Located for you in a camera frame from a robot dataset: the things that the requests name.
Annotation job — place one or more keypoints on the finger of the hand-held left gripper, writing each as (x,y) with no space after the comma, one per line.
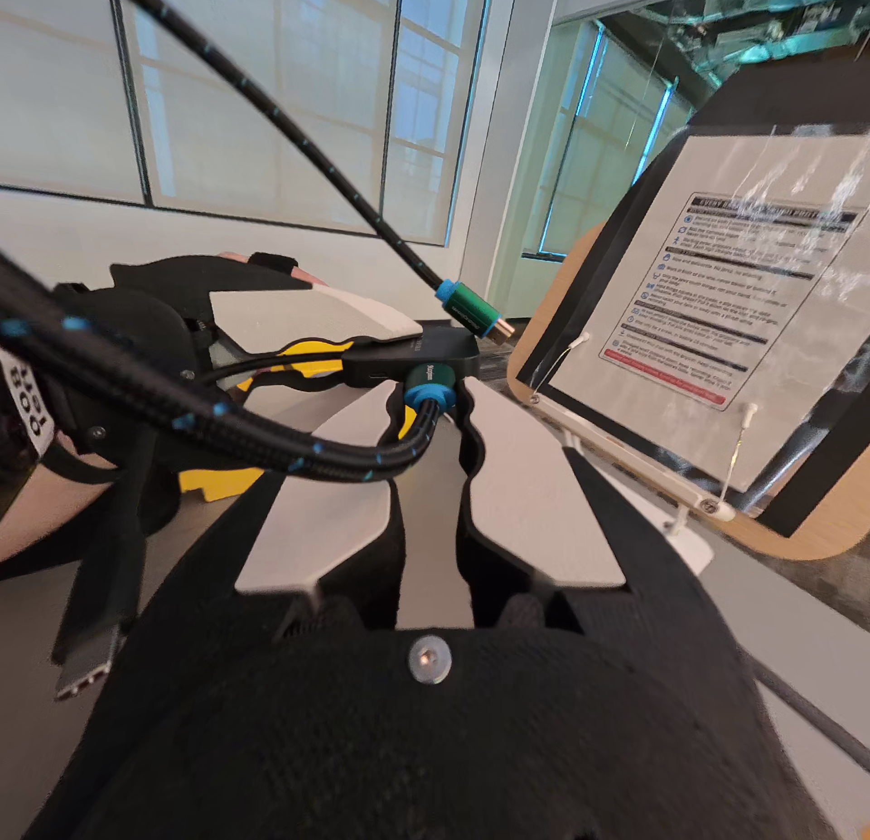
(306,316)
(272,398)

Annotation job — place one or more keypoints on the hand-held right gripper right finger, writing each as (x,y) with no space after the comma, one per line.
(537,513)

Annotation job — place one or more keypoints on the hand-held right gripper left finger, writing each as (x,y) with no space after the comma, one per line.
(326,534)

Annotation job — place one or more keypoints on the yellow plastic bin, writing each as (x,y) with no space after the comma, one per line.
(224,483)

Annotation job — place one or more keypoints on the black hdmi adapter hub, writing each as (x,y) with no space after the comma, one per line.
(435,347)

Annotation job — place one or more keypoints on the person's left forearm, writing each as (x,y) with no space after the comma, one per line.
(47,507)

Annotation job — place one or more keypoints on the person's left hand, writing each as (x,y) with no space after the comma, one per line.
(312,279)

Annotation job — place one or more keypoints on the white display stand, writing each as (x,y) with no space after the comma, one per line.
(690,547)

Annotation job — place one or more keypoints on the large office window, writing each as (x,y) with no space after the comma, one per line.
(68,105)

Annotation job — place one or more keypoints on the instruction sheet in plastic sleeve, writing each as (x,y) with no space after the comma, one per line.
(713,296)

